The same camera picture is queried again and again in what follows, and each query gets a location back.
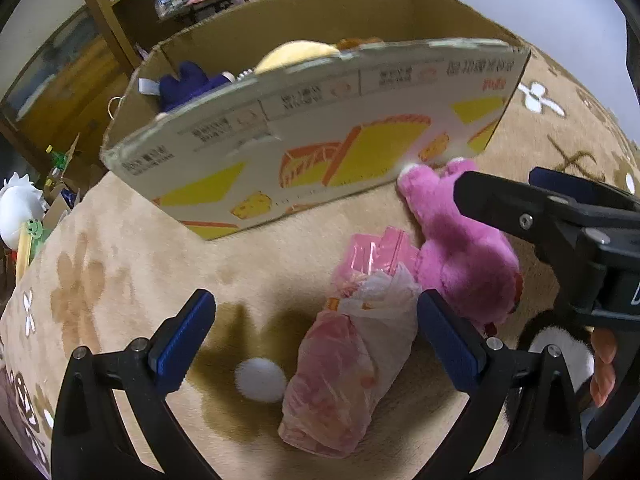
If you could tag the green glass bottle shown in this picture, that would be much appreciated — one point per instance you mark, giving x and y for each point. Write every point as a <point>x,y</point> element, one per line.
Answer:
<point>56,157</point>

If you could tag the purple-haired plush doll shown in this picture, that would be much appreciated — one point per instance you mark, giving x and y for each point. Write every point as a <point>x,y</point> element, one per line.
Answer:
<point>185,85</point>

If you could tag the pink plush toy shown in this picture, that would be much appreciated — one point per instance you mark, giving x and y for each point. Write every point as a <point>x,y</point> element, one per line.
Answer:
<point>460,260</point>

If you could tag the green frog plush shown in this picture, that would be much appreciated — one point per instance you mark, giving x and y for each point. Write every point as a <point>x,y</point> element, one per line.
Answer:
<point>37,230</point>

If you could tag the white pompom ball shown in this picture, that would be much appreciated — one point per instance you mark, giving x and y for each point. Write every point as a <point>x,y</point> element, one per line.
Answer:
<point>261,381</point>

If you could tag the open brown cardboard box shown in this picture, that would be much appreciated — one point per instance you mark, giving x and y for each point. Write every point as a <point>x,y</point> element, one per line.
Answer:
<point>65,195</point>

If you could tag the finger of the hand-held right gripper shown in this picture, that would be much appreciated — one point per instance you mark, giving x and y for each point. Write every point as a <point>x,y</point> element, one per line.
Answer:
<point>575,182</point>
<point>510,210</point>

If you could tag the black and white penguin plush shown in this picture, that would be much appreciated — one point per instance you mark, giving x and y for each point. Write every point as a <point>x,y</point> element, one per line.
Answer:
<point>555,355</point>

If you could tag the wooden wardrobe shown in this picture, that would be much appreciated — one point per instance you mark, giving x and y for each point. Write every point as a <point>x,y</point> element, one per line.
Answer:
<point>75,60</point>

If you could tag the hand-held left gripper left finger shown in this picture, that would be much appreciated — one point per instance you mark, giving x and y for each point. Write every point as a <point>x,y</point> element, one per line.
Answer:
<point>182,345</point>

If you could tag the pink plastic packet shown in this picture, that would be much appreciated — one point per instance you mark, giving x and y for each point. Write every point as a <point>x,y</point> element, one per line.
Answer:
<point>340,375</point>

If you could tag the white-haired plush head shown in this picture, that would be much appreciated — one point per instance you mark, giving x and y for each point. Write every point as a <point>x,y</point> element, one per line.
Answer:
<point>17,210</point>

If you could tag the yellow plush toy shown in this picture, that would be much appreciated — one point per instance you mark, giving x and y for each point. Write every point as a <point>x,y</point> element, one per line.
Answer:
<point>295,55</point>

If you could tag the printed cardboard box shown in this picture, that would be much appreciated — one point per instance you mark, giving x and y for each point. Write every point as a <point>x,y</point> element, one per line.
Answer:
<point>350,110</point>

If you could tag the small wooden side table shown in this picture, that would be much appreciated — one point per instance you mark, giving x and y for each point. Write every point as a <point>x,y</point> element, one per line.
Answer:
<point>200,10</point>

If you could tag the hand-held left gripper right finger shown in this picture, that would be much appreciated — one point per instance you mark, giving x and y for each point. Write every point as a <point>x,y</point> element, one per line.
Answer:
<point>450,345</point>

